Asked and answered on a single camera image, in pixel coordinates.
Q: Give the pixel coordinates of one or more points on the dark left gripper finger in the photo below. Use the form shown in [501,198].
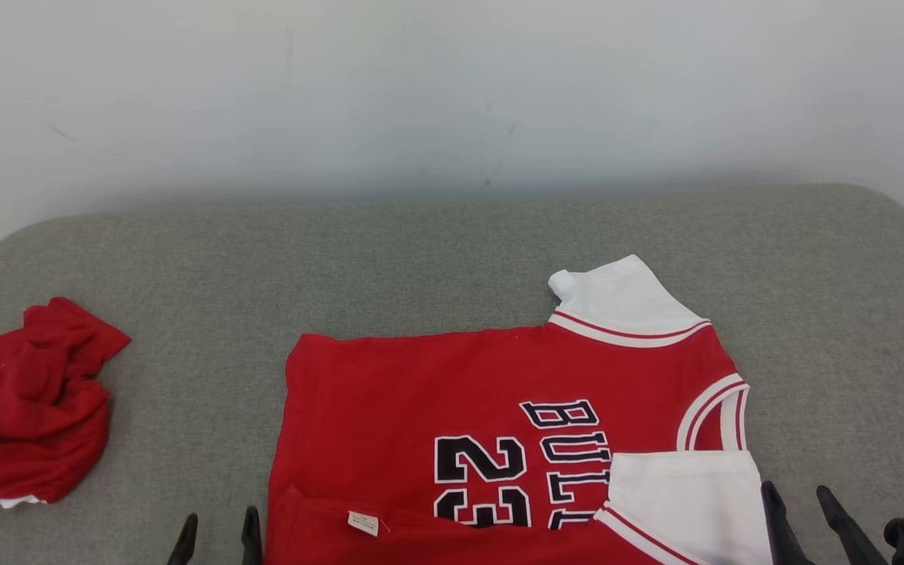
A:
[184,549]
[251,545]

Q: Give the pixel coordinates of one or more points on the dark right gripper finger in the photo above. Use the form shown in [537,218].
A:
[781,537]
[848,537]

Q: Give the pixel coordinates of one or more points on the red basketball jersey white sleeves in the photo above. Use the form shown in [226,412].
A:
[389,408]

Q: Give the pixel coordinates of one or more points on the red shorts white trim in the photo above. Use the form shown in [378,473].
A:
[36,408]

